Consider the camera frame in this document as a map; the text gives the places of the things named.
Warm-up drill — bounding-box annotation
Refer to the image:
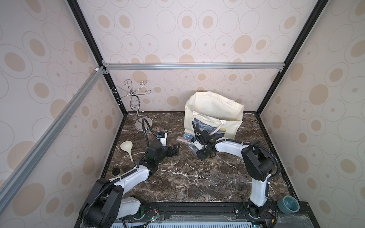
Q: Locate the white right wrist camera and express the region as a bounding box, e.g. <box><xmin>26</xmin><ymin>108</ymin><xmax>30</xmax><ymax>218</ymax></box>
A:
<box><xmin>192</xmin><ymin>137</ymin><xmax>204</xmax><ymax>151</ymax></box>

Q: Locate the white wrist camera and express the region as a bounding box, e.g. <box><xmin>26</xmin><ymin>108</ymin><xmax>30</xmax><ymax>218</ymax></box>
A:
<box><xmin>157</xmin><ymin>132</ymin><xmax>167</xmax><ymax>146</ymax></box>
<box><xmin>192</xmin><ymin>137</ymin><xmax>204</xmax><ymax>151</ymax></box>

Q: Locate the horizontal aluminium rail back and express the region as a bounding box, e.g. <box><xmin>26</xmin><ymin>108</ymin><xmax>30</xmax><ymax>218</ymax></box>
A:
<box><xmin>96</xmin><ymin>62</ymin><xmax>285</xmax><ymax>72</ymax></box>

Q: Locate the cream canvas starry-night tote bag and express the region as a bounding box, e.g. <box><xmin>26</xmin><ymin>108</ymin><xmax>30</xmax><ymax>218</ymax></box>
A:
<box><xmin>184</xmin><ymin>91</ymin><xmax>244</xmax><ymax>139</ymax></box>

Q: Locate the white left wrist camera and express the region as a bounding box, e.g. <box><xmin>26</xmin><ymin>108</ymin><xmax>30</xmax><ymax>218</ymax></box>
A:
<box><xmin>157</xmin><ymin>132</ymin><xmax>167</xmax><ymax>146</ymax></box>

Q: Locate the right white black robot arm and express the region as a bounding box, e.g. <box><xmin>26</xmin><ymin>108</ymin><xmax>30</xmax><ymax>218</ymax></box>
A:
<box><xmin>192</xmin><ymin>123</ymin><xmax>281</xmax><ymax>219</ymax></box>

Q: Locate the aluminium rail left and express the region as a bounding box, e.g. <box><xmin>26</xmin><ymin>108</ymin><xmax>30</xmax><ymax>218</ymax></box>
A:
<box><xmin>1</xmin><ymin>66</ymin><xmax>106</xmax><ymax>213</ymax></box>

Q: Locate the cream spoon grey handle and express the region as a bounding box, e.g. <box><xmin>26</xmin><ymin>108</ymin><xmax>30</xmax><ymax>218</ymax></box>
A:
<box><xmin>120</xmin><ymin>141</ymin><xmax>135</xmax><ymax>165</ymax></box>

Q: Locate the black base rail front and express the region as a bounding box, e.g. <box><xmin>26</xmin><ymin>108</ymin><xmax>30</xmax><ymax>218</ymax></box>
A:
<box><xmin>113</xmin><ymin>201</ymin><xmax>319</xmax><ymax>228</ymax></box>

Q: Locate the teal ceramic cup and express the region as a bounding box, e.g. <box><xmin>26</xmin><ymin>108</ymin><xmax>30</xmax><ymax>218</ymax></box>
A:
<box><xmin>277</xmin><ymin>195</ymin><xmax>300</xmax><ymax>214</ymax></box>

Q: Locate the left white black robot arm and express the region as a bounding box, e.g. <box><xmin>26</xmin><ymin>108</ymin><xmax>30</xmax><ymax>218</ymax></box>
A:
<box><xmin>78</xmin><ymin>118</ymin><xmax>181</xmax><ymax>228</ymax></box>

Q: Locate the chrome wire jewelry stand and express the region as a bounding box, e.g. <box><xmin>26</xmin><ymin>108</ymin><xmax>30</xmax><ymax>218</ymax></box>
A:
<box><xmin>111</xmin><ymin>79</ymin><xmax>153</xmax><ymax>131</ymax></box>

